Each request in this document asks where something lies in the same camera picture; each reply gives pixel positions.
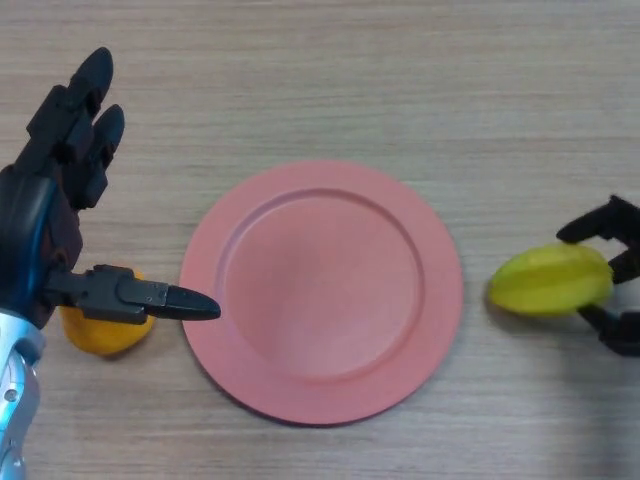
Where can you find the orange round fruit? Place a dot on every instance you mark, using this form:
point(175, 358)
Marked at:
point(105, 337)

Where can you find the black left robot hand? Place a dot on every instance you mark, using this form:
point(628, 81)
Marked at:
point(30, 225)

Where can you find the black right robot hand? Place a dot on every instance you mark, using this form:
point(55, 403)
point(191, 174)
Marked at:
point(620, 220)

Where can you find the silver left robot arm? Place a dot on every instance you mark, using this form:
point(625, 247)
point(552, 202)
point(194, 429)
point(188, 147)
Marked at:
point(17, 400)

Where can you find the yellow starfruit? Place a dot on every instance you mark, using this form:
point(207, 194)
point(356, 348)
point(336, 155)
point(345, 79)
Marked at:
point(550, 280)

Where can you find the pink round plate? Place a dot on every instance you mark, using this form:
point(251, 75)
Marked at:
point(320, 295)

